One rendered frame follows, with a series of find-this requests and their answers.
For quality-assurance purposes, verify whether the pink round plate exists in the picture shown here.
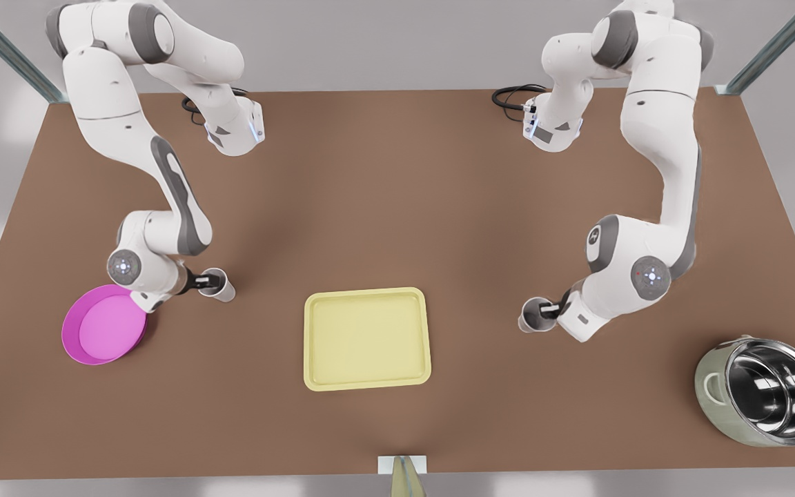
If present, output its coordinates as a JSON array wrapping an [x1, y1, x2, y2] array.
[[61, 284, 149, 366]]

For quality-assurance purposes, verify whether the yellow rectangular tray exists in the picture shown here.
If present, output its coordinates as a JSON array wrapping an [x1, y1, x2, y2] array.
[[303, 287, 432, 392]]

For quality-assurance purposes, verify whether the black cable loop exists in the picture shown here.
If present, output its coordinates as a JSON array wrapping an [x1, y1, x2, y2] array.
[[492, 84, 550, 111], [181, 88, 249, 127]]

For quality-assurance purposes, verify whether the white cup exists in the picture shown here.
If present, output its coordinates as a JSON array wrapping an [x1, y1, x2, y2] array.
[[518, 297, 558, 334], [198, 268, 237, 303]]

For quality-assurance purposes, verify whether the steel pot with green shell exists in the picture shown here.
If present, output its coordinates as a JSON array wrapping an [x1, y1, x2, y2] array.
[[694, 335, 795, 448]]

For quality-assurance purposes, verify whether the silver frame post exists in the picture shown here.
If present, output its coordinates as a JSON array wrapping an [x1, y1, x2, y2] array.
[[714, 0, 795, 95], [0, 0, 68, 104], [377, 455, 429, 497]]

